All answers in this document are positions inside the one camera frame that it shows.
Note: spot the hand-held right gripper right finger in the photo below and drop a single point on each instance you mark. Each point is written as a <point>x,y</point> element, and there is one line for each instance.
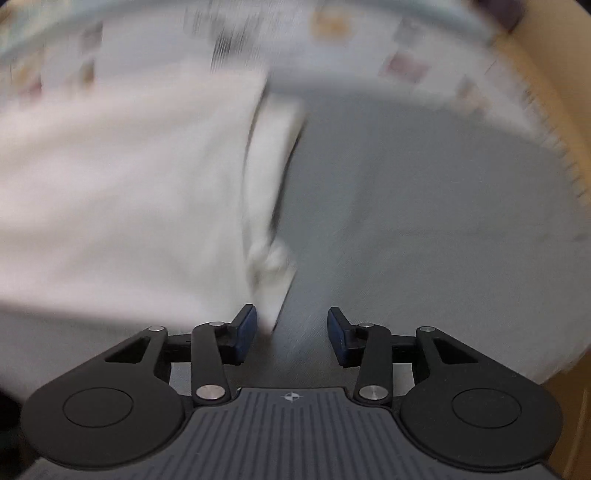
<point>336,333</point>

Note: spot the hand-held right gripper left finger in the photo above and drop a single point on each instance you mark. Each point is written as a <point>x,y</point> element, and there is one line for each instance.
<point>247,330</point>

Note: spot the white small garment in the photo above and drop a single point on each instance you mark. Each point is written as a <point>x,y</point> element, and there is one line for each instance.
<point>129,184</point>

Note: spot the wooden bed frame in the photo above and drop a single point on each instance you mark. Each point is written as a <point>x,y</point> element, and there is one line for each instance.
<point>549,55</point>

